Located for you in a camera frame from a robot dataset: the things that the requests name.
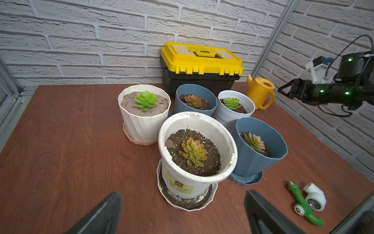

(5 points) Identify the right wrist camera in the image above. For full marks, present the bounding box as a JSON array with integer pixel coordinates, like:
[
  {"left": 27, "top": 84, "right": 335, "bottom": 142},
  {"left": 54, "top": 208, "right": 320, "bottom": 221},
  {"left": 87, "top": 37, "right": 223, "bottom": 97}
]
[{"left": 305, "top": 56, "right": 334, "bottom": 84}]

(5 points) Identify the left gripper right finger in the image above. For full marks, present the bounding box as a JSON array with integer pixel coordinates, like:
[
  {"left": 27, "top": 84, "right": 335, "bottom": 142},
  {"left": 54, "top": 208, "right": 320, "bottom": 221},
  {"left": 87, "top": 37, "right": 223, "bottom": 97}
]
[{"left": 244, "top": 190, "right": 304, "bottom": 234}]

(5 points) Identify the cream faceted pot clay soil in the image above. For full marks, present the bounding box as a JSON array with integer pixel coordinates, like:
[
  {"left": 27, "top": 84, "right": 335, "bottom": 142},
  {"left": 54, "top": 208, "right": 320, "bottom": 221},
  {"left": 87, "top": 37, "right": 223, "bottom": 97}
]
[{"left": 118, "top": 84, "right": 171, "bottom": 141}]

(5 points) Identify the yellow black toolbox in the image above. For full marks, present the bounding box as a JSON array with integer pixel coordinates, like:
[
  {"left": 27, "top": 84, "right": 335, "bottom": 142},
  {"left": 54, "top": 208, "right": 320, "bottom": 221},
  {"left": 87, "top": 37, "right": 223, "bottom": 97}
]
[{"left": 160, "top": 42, "right": 244, "bottom": 98}]

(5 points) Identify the blue-grey plant pot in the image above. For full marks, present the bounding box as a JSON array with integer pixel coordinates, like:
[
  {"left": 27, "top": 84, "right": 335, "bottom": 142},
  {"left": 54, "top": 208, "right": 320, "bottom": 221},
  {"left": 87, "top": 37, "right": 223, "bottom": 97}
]
[
  {"left": 232, "top": 117, "right": 288, "bottom": 177},
  {"left": 174, "top": 84, "right": 218, "bottom": 117}
]

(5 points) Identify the yellow watering can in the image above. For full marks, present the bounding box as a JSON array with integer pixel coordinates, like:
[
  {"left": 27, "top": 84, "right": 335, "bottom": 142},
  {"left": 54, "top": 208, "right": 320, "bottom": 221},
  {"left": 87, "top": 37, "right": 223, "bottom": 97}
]
[{"left": 247, "top": 75, "right": 276, "bottom": 110}]

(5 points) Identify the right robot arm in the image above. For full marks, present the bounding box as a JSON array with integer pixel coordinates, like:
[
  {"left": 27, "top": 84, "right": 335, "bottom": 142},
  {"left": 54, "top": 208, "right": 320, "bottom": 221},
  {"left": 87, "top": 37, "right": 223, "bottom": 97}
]
[{"left": 278, "top": 51, "right": 374, "bottom": 110}]

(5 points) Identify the yellow-green succulent large pot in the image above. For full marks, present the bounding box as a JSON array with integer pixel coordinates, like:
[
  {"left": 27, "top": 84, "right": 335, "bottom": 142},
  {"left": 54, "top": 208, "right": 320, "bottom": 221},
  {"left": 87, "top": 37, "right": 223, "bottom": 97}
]
[{"left": 178, "top": 137, "right": 207, "bottom": 167}]

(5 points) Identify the pink-green succulent front blue pot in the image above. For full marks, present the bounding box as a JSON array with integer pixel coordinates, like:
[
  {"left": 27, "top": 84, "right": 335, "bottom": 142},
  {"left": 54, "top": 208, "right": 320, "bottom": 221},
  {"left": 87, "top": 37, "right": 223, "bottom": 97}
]
[{"left": 244, "top": 132, "right": 266, "bottom": 153}]

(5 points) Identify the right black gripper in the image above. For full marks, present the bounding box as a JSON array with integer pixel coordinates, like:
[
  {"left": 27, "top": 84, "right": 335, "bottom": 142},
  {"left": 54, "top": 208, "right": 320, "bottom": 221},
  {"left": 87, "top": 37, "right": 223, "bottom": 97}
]
[{"left": 278, "top": 79, "right": 351, "bottom": 106}]

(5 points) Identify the blue saucer front pot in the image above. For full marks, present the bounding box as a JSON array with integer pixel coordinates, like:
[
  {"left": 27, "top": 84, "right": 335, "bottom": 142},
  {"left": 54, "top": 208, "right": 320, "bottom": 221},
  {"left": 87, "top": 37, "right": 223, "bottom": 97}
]
[{"left": 229, "top": 172, "right": 263, "bottom": 187}]

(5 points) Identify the small white ribbed pot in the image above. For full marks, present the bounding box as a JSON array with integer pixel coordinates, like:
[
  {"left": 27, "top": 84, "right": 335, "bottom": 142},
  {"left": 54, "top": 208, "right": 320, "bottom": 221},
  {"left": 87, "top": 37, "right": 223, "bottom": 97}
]
[{"left": 213, "top": 90, "right": 255, "bottom": 132}]

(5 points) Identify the peach saucer under cream pot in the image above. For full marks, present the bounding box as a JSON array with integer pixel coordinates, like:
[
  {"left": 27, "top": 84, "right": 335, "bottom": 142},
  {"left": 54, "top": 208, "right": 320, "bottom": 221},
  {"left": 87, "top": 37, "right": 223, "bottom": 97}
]
[{"left": 123, "top": 123, "right": 158, "bottom": 146}]

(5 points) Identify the green hose nozzle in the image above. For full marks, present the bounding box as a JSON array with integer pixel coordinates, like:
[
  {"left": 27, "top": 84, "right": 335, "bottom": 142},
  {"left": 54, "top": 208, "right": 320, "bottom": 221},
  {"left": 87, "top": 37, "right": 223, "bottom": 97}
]
[{"left": 286, "top": 181, "right": 325, "bottom": 227}]

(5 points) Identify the aluminium front rail frame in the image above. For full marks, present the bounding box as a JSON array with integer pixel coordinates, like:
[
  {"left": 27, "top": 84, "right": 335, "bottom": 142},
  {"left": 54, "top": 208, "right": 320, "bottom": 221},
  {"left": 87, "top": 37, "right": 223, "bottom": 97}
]
[{"left": 1, "top": 59, "right": 37, "bottom": 149}]

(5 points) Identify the large white round pot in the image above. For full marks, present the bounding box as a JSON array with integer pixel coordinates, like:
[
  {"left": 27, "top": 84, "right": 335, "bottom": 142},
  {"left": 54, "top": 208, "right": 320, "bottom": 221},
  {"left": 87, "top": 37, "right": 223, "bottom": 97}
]
[{"left": 158, "top": 112, "right": 238, "bottom": 199}]

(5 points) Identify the bright green succulent cream pot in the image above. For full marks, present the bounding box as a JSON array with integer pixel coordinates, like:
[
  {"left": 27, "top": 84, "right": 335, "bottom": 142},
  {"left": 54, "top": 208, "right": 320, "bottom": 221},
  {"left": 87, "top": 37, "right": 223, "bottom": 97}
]
[{"left": 134, "top": 91, "right": 158, "bottom": 112}]

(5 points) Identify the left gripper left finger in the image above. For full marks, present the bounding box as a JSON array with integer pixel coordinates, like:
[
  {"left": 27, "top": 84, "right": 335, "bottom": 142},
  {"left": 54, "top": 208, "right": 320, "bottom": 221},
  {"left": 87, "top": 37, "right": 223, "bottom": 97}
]
[{"left": 65, "top": 192, "right": 122, "bottom": 234}]

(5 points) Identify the green succulent small white pot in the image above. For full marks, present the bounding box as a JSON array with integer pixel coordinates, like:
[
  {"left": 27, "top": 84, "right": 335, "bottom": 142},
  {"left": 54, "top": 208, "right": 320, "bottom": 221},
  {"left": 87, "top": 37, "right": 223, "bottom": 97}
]
[{"left": 223, "top": 97, "right": 241, "bottom": 111}]

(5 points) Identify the reddish succulent back blue pot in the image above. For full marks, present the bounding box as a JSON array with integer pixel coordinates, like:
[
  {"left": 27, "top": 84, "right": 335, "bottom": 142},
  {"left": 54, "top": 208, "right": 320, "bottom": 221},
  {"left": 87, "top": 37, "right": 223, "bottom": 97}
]
[{"left": 184, "top": 95, "right": 203, "bottom": 109}]

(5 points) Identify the white pipe elbow fitting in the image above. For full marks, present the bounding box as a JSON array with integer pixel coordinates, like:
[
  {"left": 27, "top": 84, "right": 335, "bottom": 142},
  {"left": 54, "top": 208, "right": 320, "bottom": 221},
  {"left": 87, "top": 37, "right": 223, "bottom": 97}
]
[{"left": 303, "top": 183, "right": 327, "bottom": 212}]

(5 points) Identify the white saucer large pot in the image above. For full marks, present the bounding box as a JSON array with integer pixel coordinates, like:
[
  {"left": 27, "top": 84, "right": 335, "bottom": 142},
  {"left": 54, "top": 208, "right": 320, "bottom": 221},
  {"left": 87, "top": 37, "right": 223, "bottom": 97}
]
[{"left": 157, "top": 159, "right": 218, "bottom": 212}]

